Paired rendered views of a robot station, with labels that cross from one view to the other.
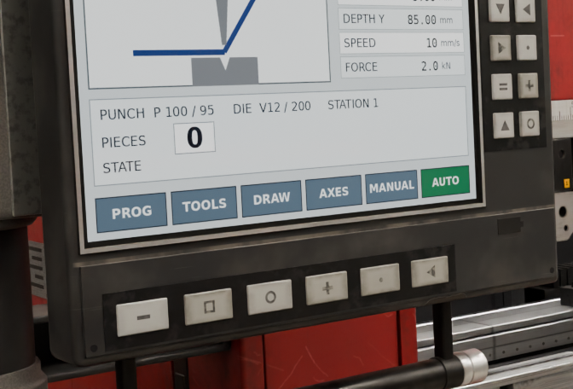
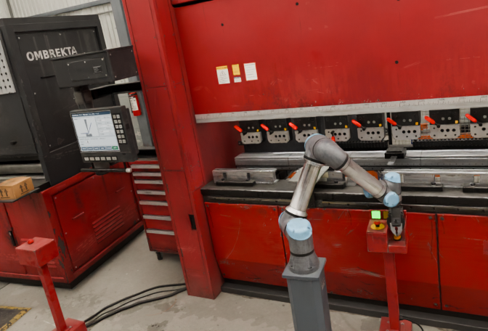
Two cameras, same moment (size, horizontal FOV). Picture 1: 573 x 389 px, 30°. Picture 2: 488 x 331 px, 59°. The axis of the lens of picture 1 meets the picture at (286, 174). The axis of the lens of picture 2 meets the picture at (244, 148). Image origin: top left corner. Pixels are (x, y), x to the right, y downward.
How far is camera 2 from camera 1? 295 cm
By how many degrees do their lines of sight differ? 62
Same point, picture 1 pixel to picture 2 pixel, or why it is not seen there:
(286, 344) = (163, 158)
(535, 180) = (126, 148)
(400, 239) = (110, 154)
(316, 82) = (97, 136)
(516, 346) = (295, 163)
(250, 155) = (93, 144)
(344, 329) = (173, 157)
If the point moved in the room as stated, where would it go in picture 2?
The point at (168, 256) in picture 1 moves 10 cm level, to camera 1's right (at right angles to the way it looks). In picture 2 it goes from (87, 153) to (90, 155)
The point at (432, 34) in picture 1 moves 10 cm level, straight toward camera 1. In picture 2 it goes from (110, 130) to (93, 133)
